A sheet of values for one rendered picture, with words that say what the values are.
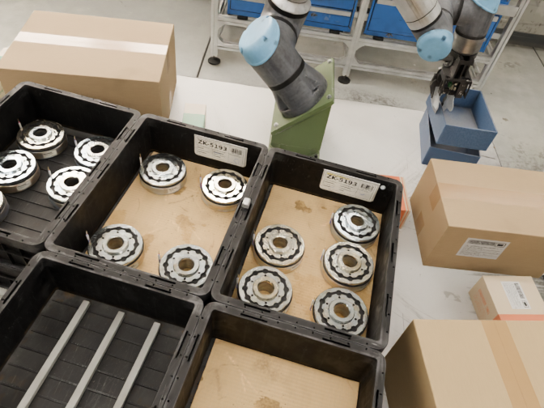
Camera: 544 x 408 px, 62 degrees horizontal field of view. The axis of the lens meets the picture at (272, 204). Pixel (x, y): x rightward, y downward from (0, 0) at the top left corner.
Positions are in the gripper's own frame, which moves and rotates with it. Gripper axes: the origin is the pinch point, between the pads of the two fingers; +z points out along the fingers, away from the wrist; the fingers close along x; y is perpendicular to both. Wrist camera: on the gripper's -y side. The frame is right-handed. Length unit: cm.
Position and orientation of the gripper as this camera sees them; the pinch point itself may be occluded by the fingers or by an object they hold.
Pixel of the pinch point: (438, 108)
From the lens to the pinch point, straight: 144.2
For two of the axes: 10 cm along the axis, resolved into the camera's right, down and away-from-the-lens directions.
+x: 9.9, 1.1, -0.3
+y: -1.0, 7.4, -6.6
